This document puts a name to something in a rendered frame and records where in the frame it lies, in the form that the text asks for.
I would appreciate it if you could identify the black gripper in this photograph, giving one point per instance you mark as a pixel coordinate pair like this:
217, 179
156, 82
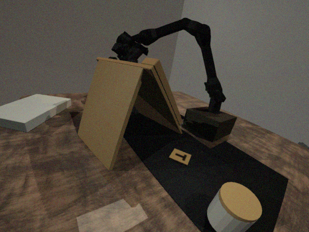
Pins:
132, 58

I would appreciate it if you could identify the tan a-frame board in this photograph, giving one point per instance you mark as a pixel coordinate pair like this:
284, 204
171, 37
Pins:
115, 88

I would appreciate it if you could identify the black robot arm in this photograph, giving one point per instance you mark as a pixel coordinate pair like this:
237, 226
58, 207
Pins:
202, 34

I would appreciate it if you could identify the grey cylindrical container with tan lid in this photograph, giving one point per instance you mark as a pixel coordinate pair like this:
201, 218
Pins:
234, 208

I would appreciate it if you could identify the beige square tile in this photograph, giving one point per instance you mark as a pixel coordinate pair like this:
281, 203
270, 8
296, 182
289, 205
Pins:
180, 157

